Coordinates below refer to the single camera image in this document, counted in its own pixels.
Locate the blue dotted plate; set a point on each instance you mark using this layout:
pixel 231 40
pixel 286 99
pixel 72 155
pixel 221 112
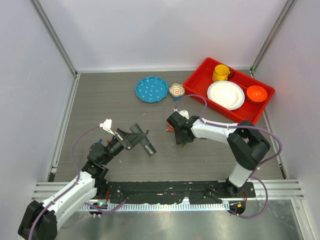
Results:
pixel 151 89

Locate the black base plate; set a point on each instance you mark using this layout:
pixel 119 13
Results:
pixel 173 192

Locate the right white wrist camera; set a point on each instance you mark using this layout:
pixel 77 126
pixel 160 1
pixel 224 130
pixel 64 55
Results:
pixel 183 113

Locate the yellow mug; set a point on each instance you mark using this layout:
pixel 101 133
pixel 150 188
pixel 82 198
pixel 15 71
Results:
pixel 222 72

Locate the white paper plate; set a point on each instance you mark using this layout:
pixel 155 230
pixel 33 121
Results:
pixel 226 94

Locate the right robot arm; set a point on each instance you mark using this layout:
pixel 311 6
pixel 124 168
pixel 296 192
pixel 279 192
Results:
pixel 246 142

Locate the orange bowl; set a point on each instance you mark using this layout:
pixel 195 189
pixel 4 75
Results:
pixel 256 94

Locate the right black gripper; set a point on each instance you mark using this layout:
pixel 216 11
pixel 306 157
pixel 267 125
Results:
pixel 180 140

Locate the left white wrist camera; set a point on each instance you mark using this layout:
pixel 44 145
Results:
pixel 106 126

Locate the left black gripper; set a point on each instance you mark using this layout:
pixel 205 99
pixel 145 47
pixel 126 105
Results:
pixel 129 140

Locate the black remote control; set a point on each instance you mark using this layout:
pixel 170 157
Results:
pixel 144 142

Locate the red plastic bin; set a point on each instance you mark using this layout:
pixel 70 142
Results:
pixel 199 82

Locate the small floral dish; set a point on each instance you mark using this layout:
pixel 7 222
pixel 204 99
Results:
pixel 176 90

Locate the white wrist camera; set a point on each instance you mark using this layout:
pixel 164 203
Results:
pixel 183 113
pixel 106 126

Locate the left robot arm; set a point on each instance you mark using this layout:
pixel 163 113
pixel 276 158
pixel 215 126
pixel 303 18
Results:
pixel 42 220

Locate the perforated cable tray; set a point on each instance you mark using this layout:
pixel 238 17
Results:
pixel 184 206

